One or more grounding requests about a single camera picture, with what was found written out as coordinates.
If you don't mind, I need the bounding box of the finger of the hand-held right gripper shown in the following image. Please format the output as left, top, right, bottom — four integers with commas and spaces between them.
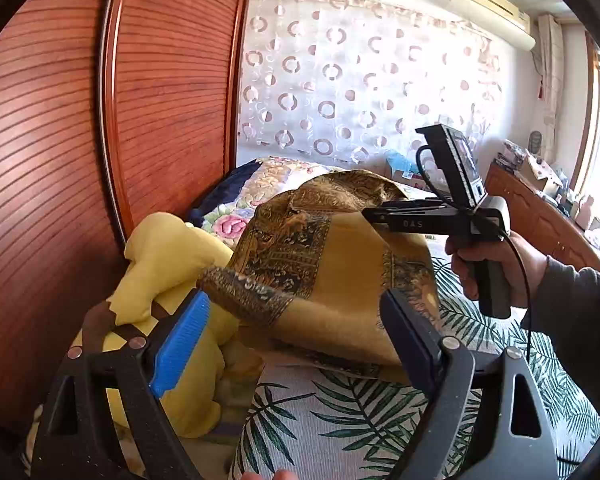
362, 208, 461, 234
382, 200, 453, 210

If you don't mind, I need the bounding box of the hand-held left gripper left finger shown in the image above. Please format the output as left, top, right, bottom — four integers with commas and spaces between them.
30, 290, 212, 480

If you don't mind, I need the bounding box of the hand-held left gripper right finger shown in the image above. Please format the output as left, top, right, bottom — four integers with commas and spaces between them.
380, 287, 561, 480

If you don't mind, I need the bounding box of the golden patterned shirt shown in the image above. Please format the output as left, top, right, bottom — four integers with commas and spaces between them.
200, 169, 441, 386

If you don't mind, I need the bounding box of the person's right forearm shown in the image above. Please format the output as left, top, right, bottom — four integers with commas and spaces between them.
520, 256, 600, 421

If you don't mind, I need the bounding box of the person's right hand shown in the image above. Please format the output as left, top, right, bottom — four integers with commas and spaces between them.
445, 232, 548, 306

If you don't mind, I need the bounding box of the person's left hand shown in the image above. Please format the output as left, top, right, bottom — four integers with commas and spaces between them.
240, 469, 301, 480

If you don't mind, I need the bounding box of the small cardboard box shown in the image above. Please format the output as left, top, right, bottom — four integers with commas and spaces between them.
390, 164, 422, 184

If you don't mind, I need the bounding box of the blue plastic bag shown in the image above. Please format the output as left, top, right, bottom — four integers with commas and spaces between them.
385, 150, 418, 173

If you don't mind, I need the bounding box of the patterned fabric bundle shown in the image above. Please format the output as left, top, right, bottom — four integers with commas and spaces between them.
500, 139, 528, 168

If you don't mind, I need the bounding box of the open cardboard box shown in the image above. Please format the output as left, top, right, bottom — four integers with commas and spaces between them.
520, 152, 556, 196

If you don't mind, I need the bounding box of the yellow plush toy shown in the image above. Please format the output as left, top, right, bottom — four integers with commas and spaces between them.
72, 212, 261, 441

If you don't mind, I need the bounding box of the long low wooden cabinet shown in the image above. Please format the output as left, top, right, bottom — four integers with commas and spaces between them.
485, 160, 600, 286

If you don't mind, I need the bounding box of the leaf print bedsheet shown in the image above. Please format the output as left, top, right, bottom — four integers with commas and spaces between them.
230, 255, 600, 480

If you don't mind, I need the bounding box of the tied pale window curtain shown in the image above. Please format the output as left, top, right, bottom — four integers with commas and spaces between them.
535, 12, 566, 133

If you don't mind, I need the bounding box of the floral quilt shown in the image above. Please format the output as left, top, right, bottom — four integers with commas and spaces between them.
200, 156, 441, 241

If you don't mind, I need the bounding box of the circle-patterned sheer curtain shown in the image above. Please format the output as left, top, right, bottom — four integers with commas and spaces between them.
237, 0, 503, 171

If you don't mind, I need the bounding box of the white air conditioner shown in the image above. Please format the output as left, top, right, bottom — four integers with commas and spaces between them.
450, 0, 537, 51

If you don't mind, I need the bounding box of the wooden sliding-door wardrobe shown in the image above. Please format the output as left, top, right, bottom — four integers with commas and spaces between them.
0, 0, 256, 441

